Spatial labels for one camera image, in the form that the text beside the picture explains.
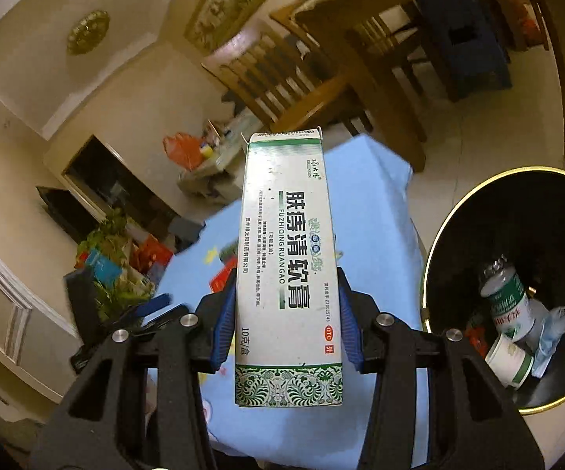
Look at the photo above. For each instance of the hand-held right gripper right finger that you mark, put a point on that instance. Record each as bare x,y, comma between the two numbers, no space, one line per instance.
350,323

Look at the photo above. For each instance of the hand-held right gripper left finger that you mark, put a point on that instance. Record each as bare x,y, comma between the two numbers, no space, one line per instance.
223,323

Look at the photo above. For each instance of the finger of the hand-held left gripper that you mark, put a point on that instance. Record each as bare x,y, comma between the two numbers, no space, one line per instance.
152,303
169,316

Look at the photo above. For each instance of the green and white medicine box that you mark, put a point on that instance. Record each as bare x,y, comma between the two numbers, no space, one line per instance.
287,254

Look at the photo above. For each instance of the clear plastic bottle green label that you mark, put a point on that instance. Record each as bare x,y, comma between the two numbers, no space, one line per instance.
507,303

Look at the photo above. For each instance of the white paper cup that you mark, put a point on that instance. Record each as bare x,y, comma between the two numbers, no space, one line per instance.
507,360

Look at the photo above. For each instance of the black bin with gold rim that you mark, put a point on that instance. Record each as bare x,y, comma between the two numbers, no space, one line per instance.
507,215

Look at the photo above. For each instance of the blue face mask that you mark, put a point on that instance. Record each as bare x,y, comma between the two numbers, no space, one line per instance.
551,333

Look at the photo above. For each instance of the blue gift box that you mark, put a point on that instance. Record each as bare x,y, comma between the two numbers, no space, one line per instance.
103,265

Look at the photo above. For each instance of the red snack wrapper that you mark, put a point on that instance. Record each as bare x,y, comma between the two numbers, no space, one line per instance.
223,279

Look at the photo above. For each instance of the red gift box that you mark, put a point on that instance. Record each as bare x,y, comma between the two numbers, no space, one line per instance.
152,254

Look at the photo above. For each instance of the green bottle cap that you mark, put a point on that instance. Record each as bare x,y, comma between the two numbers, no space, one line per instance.
227,258

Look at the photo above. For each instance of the green pothos plant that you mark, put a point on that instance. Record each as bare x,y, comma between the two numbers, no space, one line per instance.
111,227

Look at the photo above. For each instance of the black television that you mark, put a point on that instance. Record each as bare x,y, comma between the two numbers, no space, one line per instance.
67,210

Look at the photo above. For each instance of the blue printed tablecloth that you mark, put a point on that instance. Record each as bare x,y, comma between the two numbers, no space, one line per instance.
375,205

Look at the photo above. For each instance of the dark wooden doorway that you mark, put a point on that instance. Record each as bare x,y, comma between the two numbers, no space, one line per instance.
111,176

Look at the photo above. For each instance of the red packet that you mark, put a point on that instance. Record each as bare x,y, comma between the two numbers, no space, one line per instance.
480,340

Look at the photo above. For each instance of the white coffee table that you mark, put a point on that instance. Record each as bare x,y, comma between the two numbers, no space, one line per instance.
214,176

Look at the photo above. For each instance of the orange plastic bag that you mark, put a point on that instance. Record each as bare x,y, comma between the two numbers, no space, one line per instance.
184,149

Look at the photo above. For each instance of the wooden dining chair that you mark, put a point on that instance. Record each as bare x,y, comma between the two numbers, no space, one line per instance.
395,51
311,103

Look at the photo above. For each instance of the gold ceiling lamp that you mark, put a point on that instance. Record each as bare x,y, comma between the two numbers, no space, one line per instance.
88,32

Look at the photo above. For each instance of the blue plastic stool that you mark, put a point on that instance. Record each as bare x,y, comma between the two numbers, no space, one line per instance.
478,58

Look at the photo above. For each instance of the framed horse painting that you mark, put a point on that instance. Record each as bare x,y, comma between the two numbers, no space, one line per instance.
228,5

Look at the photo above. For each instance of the wooden dining table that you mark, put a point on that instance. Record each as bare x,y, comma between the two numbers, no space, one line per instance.
563,83

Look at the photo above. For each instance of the red bag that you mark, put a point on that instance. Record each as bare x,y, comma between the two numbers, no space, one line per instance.
515,14

